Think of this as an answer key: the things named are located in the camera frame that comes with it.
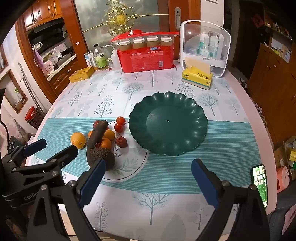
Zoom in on gold door ornament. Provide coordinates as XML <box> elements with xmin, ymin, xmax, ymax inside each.
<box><xmin>83</xmin><ymin>0</ymin><xmax>169</xmax><ymax>37</ymax></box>

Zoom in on overripe dark banana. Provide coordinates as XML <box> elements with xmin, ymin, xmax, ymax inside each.
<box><xmin>86</xmin><ymin>120</ymin><xmax>109</xmax><ymax>167</ymax></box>

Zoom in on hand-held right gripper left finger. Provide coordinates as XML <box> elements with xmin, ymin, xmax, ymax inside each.
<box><xmin>26</xmin><ymin>159</ymin><xmax>107</xmax><ymax>241</ymax></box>

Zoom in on large wrinkled yellow orange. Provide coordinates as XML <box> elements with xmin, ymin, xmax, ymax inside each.
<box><xmin>70</xmin><ymin>132</ymin><xmax>86</xmax><ymax>149</ymax></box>

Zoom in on cardboard box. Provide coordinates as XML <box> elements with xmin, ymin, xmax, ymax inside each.
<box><xmin>273</xmin><ymin>137</ymin><xmax>296</xmax><ymax>168</ymax></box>

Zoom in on red paper cup bag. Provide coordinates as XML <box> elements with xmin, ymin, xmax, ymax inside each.
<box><xmin>110</xmin><ymin>30</ymin><xmax>180</xmax><ymax>73</ymax></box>

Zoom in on blue white small box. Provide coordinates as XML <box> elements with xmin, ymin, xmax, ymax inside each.
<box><xmin>84</xmin><ymin>52</ymin><xmax>94</xmax><ymax>67</ymax></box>

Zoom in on white squeeze bottle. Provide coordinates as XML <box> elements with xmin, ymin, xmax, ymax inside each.
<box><xmin>102</xmin><ymin>45</ymin><xmax>119</xmax><ymax>70</ymax></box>

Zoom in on pink container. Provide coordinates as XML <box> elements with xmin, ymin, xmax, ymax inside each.
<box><xmin>276</xmin><ymin>167</ymin><xmax>291</xmax><ymax>193</ymax></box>

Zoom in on green label glass bottle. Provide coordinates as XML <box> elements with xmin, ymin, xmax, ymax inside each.
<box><xmin>93</xmin><ymin>44</ymin><xmax>109</xmax><ymax>70</ymax></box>

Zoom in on small yellow orange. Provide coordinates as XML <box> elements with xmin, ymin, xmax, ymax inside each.
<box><xmin>104</xmin><ymin>129</ymin><xmax>116</xmax><ymax>141</ymax></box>

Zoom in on pink kitchen appliance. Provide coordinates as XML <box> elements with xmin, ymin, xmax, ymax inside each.
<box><xmin>43</xmin><ymin>61</ymin><xmax>55</xmax><ymax>73</ymax></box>

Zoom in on metal door handle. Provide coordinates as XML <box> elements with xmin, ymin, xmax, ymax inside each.
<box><xmin>174</xmin><ymin>7</ymin><xmax>181</xmax><ymax>29</ymax></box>

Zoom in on purple hanging bag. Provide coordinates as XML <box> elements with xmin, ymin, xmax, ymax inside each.
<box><xmin>34</xmin><ymin>47</ymin><xmax>44</xmax><ymax>68</ymax></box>

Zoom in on smartphone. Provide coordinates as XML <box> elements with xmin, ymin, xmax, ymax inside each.
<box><xmin>251</xmin><ymin>164</ymin><xmax>268</xmax><ymax>208</ymax></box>

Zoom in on white medicine bottle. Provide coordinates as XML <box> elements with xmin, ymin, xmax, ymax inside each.
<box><xmin>209</xmin><ymin>32</ymin><xmax>219</xmax><ymax>57</ymax></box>

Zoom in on wooden side cabinet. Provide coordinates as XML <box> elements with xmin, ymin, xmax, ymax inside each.
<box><xmin>248</xmin><ymin>43</ymin><xmax>296</xmax><ymax>145</ymax></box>

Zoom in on dark green scalloped plate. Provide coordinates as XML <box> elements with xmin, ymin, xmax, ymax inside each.
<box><xmin>129</xmin><ymin>91</ymin><xmax>208</xmax><ymax>156</ymax></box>

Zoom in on dark avocado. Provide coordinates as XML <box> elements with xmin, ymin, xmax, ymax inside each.
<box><xmin>89</xmin><ymin>148</ymin><xmax>115</xmax><ymax>171</ymax></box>

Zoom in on yellow tissue pack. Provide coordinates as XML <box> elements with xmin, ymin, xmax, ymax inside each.
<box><xmin>181</xmin><ymin>57</ymin><xmax>213</xmax><ymax>90</ymax></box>

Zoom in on white clear storage box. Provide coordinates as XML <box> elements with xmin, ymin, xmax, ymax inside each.
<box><xmin>180</xmin><ymin>20</ymin><xmax>232</xmax><ymax>77</ymax></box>

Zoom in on yellow tin box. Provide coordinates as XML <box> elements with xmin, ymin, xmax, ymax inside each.
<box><xmin>69</xmin><ymin>66</ymin><xmax>95</xmax><ymax>83</ymax></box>

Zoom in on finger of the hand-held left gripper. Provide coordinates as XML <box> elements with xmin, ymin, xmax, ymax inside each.
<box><xmin>11</xmin><ymin>145</ymin><xmax>78</xmax><ymax>177</ymax></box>
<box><xmin>1</xmin><ymin>138</ymin><xmax>47</xmax><ymax>163</ymax></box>

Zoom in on teal label white bottle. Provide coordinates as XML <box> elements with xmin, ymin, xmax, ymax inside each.
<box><xmin>199</xmin><ymin>32</ymin><xmax>210</xmax><ymax>56</ymax></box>

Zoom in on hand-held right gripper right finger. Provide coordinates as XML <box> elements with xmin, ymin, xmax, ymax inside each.
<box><xmin>191</xmin><ymin>159</ymin><xmax>271</xmax><ymax>241</ymax></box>

